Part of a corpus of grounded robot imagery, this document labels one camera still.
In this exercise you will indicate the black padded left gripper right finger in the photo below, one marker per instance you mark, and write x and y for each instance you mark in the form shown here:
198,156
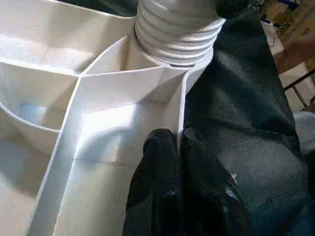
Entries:
211,196

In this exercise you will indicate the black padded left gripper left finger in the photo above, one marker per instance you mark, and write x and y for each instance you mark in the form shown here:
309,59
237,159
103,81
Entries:
155,191

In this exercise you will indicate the white plastic table top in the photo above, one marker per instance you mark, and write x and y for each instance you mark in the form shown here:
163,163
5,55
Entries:
88,123

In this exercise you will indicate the white plastic table leg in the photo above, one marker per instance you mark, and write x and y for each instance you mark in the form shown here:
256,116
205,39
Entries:
172,34

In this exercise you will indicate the black work mat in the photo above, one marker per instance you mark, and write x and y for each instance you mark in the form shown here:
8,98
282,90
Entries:
246,123

